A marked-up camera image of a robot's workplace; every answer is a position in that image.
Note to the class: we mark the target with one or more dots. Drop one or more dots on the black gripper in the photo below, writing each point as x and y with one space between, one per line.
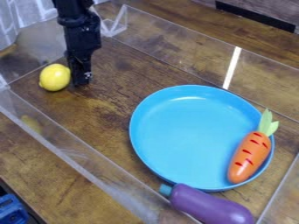
82 34

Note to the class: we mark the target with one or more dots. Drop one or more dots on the yellow toy lemon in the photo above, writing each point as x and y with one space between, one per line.
55 77

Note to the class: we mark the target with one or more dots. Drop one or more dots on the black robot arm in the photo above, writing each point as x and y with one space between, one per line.
72 9

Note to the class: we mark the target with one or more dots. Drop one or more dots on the white curtain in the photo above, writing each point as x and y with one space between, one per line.
20 13

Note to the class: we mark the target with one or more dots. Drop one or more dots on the blue round plate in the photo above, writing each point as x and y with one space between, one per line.
186 130

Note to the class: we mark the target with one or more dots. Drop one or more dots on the blue plastic crate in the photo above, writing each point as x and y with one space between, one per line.
12 212

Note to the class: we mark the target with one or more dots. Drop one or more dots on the orange toy carrot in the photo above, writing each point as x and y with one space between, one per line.
252 150

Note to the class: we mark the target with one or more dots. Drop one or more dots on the purple toy eggplant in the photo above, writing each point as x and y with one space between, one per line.
208 209

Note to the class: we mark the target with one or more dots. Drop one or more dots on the clear acrylic enclosure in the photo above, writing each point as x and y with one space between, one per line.
66 155

